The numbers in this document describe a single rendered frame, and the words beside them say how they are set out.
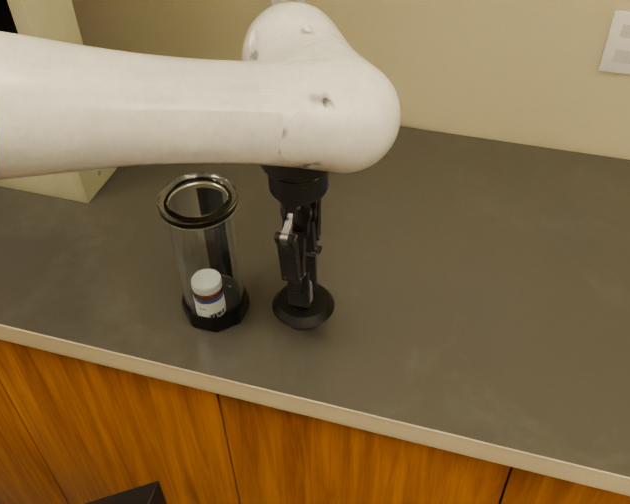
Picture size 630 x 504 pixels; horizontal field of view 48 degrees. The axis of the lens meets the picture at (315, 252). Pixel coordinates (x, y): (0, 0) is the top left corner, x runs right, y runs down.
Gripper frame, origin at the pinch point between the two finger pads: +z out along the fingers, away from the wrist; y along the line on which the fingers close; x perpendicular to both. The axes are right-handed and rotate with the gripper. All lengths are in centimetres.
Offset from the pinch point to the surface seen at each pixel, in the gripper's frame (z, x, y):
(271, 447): 31.6, -3.4, 9.2
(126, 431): 40, -32, 9
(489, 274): 10.5, 25.5, -19.3
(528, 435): 10.6, 34.1, 9.2
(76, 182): 6, -49, -17
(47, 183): 8, -55, -17
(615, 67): -7, 40, -60
